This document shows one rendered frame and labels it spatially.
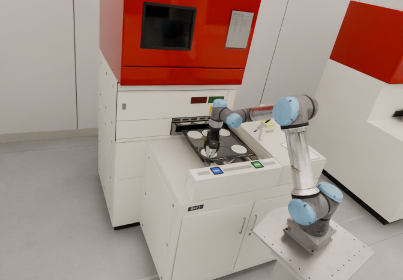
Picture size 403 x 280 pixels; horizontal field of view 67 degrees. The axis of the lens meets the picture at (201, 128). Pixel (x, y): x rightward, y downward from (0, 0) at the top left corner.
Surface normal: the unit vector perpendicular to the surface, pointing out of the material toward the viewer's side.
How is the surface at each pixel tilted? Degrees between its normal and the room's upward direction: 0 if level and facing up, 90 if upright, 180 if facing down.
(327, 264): 0
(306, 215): 95
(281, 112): 82
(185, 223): 90
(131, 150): 90
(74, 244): 0
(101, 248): 0
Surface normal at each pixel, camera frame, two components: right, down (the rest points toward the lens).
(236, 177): 0.41, 0.49
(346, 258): 0.16, -0.87
